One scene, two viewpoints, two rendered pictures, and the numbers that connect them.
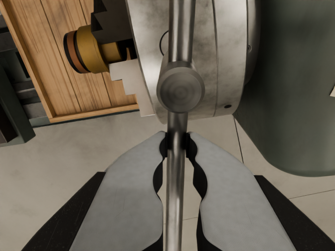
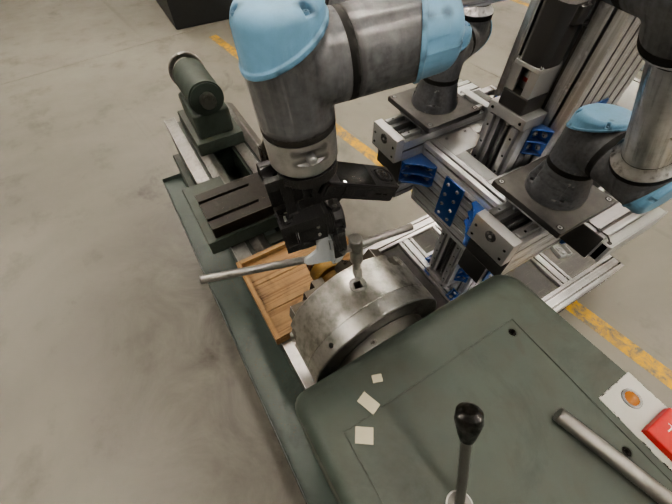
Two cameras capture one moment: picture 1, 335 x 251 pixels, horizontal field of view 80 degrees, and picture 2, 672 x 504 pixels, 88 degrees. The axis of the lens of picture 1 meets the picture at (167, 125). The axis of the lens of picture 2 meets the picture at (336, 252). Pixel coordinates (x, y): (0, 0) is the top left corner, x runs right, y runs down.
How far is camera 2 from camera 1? 48 cm
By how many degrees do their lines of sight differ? 48
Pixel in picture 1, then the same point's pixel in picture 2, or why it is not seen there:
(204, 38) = (368, 297)
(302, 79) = (372, 358)
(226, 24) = (379, 304)
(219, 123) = not seen: outside the picture
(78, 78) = (286, 279)
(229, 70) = (357, 320)
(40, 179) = (84, 286)
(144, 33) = not seen: hidden behind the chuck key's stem
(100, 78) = (292, 297)
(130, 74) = not seen: hidden behind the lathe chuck
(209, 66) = (354, 307)
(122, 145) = (159, 393)
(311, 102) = (362, 371)
